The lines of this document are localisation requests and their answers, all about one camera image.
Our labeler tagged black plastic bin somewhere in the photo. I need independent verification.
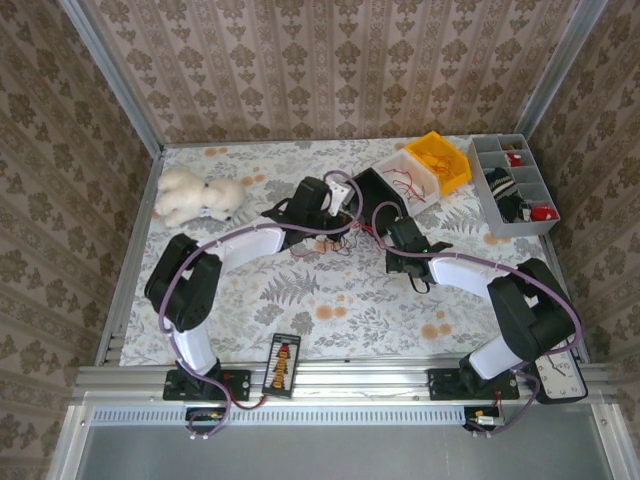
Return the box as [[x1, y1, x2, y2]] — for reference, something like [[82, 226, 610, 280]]
[[351, 167, 414, 231]]

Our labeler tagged white plastic bin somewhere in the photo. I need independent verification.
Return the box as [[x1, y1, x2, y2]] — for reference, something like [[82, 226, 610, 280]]
[[372, 149, 444, 207]]

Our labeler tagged yellow plastic bin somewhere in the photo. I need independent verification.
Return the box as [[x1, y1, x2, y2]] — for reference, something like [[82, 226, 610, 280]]
[[403, 130, 472, 197]]

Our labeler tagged floral tablecloth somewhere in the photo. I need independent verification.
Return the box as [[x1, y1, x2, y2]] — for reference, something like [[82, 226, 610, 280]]
[[119, 134, 576, 367]]

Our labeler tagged white plush toy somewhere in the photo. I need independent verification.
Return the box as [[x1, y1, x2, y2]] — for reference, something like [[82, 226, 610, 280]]
[[154, 166, 247, 229]]

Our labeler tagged black white striped sock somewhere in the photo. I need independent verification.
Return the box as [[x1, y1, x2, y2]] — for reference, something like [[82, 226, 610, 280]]
[[482, 167, 532, 225]]

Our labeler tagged black orange printed card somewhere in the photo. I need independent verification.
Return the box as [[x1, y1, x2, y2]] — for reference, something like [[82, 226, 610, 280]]
[[261, 333, 302, 400]]

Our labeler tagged grey divided organizer tray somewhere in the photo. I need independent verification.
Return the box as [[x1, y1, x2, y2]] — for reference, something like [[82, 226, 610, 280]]
[[466, 133, 562, 237]]

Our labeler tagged black electronics box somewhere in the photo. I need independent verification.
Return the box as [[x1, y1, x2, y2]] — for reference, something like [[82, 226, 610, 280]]
[[462, 404, 509, 434], [184, 406, 234, 436]]

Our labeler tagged black analog clock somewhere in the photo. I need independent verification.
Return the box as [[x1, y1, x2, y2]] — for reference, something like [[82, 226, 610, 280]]
[[532, 335, 589, 405]]

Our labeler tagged grey metal panel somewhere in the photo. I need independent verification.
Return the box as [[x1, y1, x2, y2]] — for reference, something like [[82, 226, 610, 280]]
[[47, 403, 640, 480]]

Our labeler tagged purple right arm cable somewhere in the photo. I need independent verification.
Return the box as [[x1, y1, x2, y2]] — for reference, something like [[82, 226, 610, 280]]
[[372, 201, 585, 440]]

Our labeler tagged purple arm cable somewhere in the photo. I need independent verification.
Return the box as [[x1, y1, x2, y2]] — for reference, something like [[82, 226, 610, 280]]
[[158, 170, 364, 441], [372, 201, 585, 440]]

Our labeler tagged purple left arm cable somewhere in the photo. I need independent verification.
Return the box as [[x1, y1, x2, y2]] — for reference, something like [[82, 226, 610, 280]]
[[158, 170, 364, 441]]

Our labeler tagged long aluminium frame rail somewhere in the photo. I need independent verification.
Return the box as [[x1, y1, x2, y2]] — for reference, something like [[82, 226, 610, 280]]
[[73, 355, 619, 401]]

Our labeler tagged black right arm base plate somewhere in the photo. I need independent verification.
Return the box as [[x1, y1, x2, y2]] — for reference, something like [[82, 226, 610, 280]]
[[427, 367, 520, 401]]

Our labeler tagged grey slotted cable duct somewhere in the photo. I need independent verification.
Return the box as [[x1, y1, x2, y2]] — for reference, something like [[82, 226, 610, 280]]
[[89, 405, 471, 426]]

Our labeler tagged aluminium side rail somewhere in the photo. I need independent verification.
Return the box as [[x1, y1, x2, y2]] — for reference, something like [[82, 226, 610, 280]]
[[95, 147, 166, 369]]

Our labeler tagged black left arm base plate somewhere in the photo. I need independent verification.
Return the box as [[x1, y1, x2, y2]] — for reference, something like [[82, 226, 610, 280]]
[[163, 368, 251, 402]]

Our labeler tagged red power wire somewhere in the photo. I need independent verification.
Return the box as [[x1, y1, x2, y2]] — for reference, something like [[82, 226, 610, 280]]
[[219, 372, 269, 410]]

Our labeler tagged aluminium frame post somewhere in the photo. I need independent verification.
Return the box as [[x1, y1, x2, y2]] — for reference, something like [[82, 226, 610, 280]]
[[514, 0, 611, 136], [58, 0, 166, 154]]

